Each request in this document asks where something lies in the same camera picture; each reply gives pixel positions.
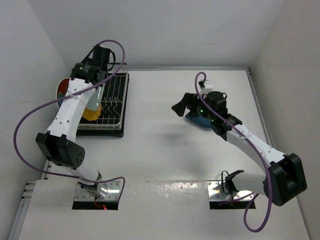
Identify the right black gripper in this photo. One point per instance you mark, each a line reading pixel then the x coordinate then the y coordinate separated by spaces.
pixel 189 100

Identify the dark blue leaf dish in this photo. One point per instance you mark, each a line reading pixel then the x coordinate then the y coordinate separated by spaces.
pixel 199 121

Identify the light green divided tray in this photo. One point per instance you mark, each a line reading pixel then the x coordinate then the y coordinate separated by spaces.
pixel 95 100

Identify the yellow dotted plate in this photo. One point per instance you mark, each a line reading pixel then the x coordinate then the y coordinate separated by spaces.
pixel 92 115

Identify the red blue floral plate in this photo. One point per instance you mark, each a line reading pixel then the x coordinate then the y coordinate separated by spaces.
pixel 62 88

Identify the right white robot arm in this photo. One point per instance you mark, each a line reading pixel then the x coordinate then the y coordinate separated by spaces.
pixel 283 175

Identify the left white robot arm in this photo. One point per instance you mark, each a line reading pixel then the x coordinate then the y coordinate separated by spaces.
pixel 58 143

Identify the black drip tray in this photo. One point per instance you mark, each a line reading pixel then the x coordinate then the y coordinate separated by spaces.
pixel 100 133

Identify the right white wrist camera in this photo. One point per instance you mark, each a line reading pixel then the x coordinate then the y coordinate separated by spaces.
pixel 205 87

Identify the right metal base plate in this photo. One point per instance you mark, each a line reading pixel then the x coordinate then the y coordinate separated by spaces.
pixel 217 192

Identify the metal base plate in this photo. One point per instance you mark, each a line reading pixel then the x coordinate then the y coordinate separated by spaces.
pixel 112 192
pixel 217 192

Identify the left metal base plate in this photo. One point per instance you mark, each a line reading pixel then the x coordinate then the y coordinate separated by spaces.
pixel 112 192

